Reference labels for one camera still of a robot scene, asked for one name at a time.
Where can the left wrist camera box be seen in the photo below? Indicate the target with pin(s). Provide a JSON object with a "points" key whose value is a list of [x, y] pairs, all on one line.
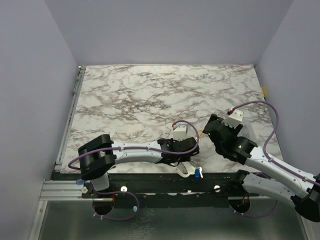
{"points": [[180, 132]]}

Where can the metal key holder plate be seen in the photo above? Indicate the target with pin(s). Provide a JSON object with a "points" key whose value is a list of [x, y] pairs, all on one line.
{"points": [[185, 169]]}

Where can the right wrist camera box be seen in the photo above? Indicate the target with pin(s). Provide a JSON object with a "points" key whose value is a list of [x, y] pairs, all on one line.
{"points": [[234, 118]]}

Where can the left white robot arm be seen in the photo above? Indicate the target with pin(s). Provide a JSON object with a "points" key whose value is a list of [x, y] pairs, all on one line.
{"points": [[101, 153]]}

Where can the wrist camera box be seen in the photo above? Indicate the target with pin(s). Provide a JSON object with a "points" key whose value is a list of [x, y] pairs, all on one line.
{"points": [[234, 118], [180, 132]]}

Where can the yellow key tag with key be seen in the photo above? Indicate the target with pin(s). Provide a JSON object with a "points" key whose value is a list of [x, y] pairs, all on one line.
{"points": [[200, 134]]}

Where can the clear plastic bag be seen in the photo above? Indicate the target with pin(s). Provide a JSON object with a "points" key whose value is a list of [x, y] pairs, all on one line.
{"points": [[247, 130]]}

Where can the left aluminium rail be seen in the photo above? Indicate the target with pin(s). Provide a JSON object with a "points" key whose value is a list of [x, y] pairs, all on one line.
{"points": [[64, 190]]}

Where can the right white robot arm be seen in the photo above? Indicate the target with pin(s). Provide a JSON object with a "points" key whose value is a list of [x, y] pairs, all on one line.
{"points": [[288, 184]]}

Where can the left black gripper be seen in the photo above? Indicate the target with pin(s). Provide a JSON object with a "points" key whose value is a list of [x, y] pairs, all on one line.
{"points": [[183, 159]]}

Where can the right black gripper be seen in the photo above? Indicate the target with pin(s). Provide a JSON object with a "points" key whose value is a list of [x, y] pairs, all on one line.
{"points": [[211, 125]]}

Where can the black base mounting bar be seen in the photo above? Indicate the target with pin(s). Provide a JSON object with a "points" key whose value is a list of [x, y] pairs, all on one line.
{"points": [[168, 190]]}

